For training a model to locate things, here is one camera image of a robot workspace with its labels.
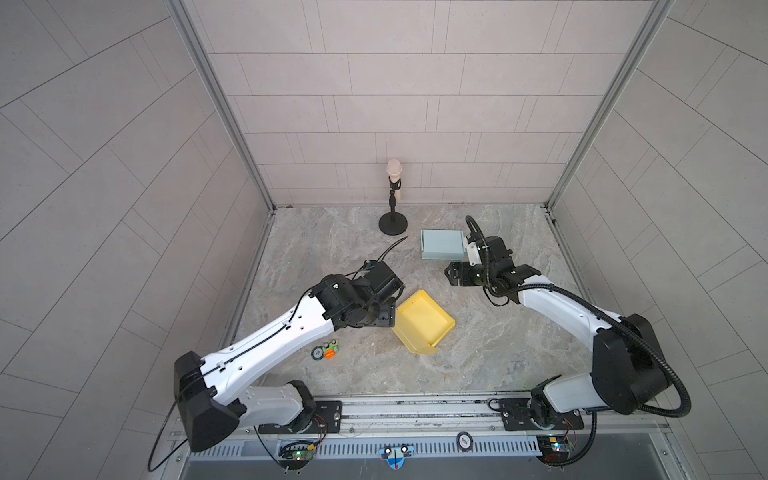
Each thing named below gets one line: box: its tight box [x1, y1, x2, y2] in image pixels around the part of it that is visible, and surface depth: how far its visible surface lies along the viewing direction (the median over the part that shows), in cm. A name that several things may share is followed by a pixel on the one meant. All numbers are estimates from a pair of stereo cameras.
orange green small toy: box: [322, 339, 339, 359], surface depth 82 cm
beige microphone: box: [386, 158, 403, 203], surface depth 93 cm
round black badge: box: [456, 431, 474, 453], surface depth 69 cm
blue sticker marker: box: [379, 445, 415, 470], surface depth 67 cm
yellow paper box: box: [391, 289, 456, 355], surface depth 89 cm
